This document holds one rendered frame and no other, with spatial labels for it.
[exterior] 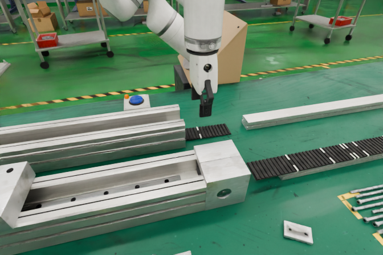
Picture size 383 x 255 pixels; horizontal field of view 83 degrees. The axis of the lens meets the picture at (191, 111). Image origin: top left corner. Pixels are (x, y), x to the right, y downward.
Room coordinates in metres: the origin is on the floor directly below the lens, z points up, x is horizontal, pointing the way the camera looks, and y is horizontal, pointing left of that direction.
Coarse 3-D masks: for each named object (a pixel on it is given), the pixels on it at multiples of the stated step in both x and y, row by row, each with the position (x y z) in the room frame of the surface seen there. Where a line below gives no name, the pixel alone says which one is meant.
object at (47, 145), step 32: (0, 128) 0.42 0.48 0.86; (32, 128) 0.42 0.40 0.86; (64, 128) 0.43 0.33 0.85; (96, 128) 0.45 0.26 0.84; (128, 128) 0.42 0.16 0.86; (160, 128) 0.42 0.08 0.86; (0, 160) 0.33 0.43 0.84; (32, 160) 0.35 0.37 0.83; (64, 160) 0.36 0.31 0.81; (96, 160) 0.38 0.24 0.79
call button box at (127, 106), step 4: (144, 96) 0.61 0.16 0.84; (148, 96) 0.62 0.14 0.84; (124, 100) 0.59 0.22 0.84; (128, 100) 0.59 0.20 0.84; (144, 100) 0.59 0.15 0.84; (148, 100) 0.59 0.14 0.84; (124, 104) 0.57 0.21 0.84; (128, 104) 0.56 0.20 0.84; (132, 104) 0.56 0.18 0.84; (136, 104) 0.56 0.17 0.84; (140, 104) 0.56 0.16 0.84; (144, 104) 0.56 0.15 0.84; (148, 104) 0.56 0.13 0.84; (124, 108) 0.54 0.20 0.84; (128, 108) 0.54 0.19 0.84; (132, 108) 0.54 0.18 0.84; (136, 108) 0.54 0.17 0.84; (140, 108) 0.55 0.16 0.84; (144, 108) 0.55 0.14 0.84
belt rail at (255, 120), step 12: (372, 96) 0.66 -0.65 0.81; (288, 108) 0.59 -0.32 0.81; (300, 108) 0.59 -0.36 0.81; (312, 108) 0.59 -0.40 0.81; (324, 108) 0.59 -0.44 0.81; (336, 108) 0.59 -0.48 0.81; (348, 108) 0.60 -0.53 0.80; (360, 108) 0.62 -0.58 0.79; (372, 108) 0.62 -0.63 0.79; (252, 120) 0.52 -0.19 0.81; (264, 120) 0.52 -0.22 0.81; (276, 120) 0.53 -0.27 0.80; (288, 120) 0.54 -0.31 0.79; (300, 120) 0.55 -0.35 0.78
